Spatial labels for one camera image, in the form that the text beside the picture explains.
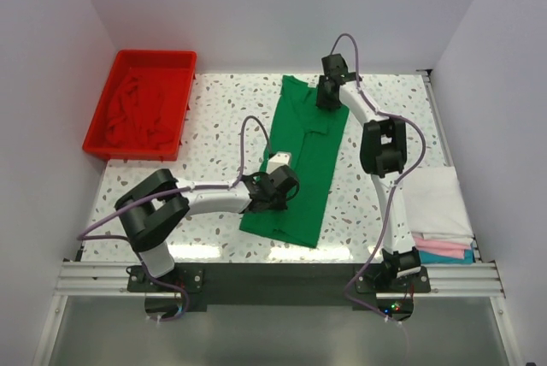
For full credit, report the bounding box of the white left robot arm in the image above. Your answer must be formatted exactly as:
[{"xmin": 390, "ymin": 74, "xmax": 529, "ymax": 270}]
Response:
[{"xmin": 115, "ymin": 165, "xmax": 300, "ymax": 279}]

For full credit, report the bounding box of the teal folded t-shirt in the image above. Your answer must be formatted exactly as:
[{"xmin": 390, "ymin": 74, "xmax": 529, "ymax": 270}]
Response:
[{"xmin": 420, "ymin": 250, "xmax": 474, "ymax": 265}]

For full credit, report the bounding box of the right side aluminium rail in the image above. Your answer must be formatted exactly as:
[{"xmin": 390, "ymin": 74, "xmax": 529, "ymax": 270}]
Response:
[{"xmin": 422, "ymin": 74, "xmax": 475, "ymax": 251}]

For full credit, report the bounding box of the red plastic bin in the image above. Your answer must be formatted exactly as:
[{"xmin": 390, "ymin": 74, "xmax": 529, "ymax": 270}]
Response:
[{"xmin": 82, "ymin": 50, "xmax": 197, "ymax": 162}]

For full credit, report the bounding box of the white folded t-shirt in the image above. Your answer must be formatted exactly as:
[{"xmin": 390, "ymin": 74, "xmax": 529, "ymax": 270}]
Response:
[{"xmin": 403, "ymin": 167, "xmax": 473, "ymax": 241}]

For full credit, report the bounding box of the green t-shirt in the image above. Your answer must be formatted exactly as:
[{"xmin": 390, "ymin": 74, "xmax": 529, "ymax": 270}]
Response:
[{"xmin": 239, "ymin": 75, "xmax": 349, "ymax": 248}]

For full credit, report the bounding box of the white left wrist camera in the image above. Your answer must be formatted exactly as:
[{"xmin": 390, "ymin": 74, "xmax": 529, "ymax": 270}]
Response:
[{"xmin": 266, "ymin": 151, "xmax": 291, "ymax": 174}]

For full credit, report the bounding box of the aluminium frame rail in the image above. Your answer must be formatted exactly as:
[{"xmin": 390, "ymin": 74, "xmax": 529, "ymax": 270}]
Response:
[{"xmin": 54, "ymin": 262, "xmax": 505, "ymax": 298}]

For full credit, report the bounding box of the pink folded t-shirt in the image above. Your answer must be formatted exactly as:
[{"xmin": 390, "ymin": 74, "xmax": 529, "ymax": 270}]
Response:
[{"xmin": 413, "ymin": 235, "xmax": 472, "ymax": 257}]

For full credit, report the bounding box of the red t-shirt in bin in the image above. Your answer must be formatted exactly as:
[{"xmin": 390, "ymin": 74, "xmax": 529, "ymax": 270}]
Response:
[{"xmin": 104, "ymin": 68, "xmax": 185, "ymax": 151}]

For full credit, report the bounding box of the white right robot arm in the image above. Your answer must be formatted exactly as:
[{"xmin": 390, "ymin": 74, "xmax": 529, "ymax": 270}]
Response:
[{"xmin": 316, "ymin": 53, "xmax": 421, "ymax": 291}]

